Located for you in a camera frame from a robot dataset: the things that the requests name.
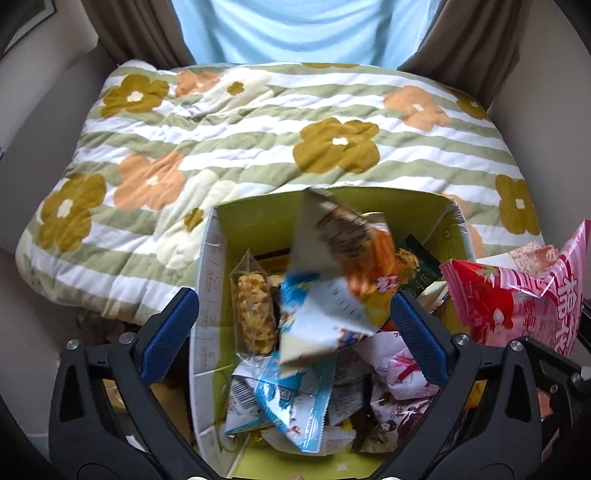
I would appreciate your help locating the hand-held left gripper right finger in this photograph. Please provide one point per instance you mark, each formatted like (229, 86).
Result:
(418, 332)

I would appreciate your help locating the orange beige snack bag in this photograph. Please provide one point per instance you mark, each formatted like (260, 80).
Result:
(374, 272)

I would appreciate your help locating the brown curtain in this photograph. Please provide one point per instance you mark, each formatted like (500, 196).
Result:
(466, 46)
(143, 32)

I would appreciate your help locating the light blue cartoon packet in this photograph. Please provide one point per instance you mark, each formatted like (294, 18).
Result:
(295, 401)

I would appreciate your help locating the white barcode packet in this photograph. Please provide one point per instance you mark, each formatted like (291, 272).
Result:
(240, 401)

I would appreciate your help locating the framed wall poster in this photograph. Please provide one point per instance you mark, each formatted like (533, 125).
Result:
(32, 11)

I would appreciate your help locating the dark green snack packet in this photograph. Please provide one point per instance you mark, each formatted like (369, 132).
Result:
(418, 272)

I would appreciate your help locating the clear packet of yellow snacks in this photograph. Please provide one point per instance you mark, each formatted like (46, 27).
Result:
(254, 309)

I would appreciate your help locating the pink white snack packet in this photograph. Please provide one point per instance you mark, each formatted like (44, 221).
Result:
(401, 374)

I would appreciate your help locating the dark figure print packet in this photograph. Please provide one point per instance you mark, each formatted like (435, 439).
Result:
(383, 427)

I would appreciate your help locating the grey brown snack bag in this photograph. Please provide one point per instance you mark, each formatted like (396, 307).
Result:
(318, 235)

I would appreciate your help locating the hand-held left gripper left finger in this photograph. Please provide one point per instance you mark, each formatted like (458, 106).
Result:
(171, 332)

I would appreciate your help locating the floral striped blanket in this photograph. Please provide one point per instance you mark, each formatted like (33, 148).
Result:
(231, 138)

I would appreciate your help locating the yellow-green cardboard box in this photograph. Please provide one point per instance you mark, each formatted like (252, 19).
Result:
(258, 226)

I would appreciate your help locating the pink red snack bag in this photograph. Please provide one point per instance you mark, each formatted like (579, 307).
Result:
(503, 304)

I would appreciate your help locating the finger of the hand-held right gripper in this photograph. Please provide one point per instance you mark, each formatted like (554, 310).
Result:
(558, 374)

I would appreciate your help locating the pink checkered snack packet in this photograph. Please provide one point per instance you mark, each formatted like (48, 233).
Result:
(526, 256)

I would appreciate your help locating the blue white snack packet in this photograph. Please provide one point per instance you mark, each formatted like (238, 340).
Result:
(318, 318)

